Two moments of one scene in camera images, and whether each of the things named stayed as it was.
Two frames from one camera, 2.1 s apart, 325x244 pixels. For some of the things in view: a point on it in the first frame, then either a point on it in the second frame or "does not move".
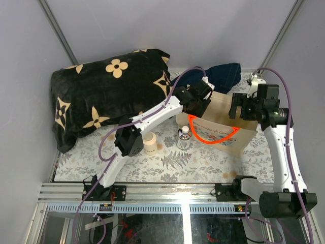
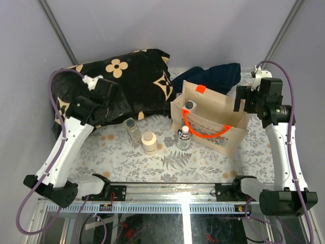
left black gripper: x=199 y=108 to x=111 y=92
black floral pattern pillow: x=96 y=94 does not move
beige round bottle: x=150 y=143 does not move
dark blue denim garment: x=223 y=77 does not move
